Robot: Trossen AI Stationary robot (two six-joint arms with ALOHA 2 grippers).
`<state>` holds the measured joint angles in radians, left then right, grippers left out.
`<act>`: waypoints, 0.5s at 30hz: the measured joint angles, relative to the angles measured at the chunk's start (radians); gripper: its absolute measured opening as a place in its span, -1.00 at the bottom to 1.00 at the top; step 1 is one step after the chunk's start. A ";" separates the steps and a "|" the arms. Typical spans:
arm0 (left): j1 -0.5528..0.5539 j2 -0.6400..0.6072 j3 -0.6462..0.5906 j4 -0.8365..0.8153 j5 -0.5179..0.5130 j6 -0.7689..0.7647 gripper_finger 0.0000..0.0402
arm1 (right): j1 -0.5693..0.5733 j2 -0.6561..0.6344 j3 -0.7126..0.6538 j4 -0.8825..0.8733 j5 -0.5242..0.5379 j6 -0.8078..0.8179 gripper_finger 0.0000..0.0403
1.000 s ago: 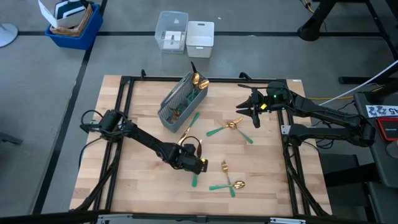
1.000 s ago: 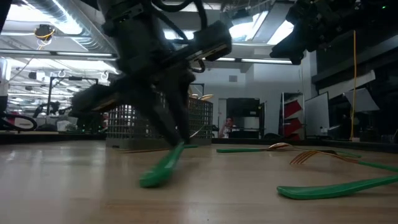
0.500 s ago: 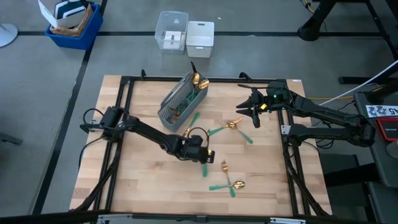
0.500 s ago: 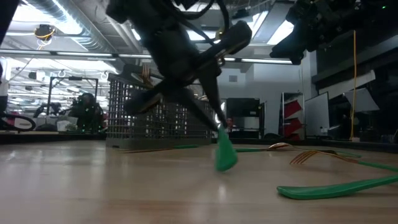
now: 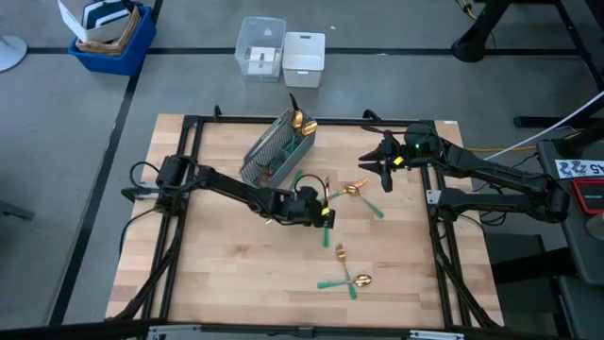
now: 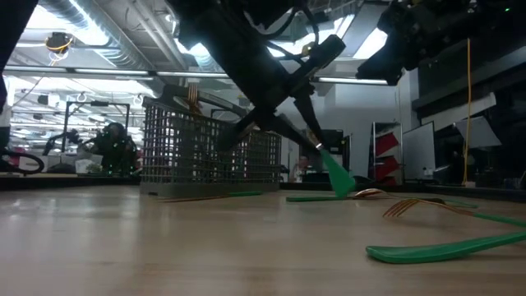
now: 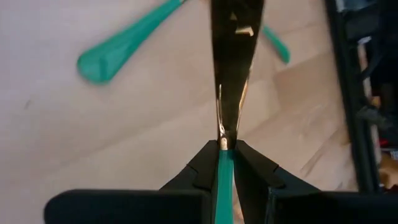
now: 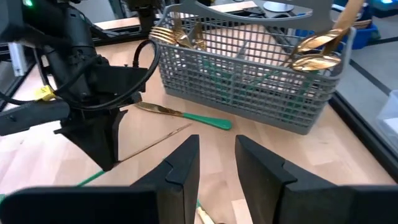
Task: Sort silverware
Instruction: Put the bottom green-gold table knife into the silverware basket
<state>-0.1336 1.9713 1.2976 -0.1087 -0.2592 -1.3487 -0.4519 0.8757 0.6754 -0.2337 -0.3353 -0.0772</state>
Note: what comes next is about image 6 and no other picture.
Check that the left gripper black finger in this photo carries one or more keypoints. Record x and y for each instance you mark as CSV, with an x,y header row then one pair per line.
x,y
292,131
308,119

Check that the person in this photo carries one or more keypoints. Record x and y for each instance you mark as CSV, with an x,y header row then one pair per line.
x,y
115,148
302,168

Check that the black cabinet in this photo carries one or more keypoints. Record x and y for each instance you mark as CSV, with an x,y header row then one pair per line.
x,y
335,135

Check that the long ceiling light bar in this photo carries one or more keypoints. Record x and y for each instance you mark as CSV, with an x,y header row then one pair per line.
x,y
111,72

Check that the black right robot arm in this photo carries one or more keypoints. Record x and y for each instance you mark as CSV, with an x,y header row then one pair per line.
x,y
444,20

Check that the red shelf rack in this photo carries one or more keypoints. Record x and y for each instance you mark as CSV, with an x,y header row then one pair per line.
x,y
386,144

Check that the whiteboard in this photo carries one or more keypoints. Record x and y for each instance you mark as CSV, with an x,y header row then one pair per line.
x,y
419,152

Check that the grey slanted panel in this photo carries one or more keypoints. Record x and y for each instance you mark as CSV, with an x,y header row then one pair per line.
x,y
478,131

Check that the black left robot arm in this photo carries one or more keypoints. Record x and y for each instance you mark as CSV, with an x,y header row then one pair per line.
x,y
230,41

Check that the grey mesh cutlery basket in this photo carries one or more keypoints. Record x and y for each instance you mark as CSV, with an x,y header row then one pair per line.
x,y
185,156

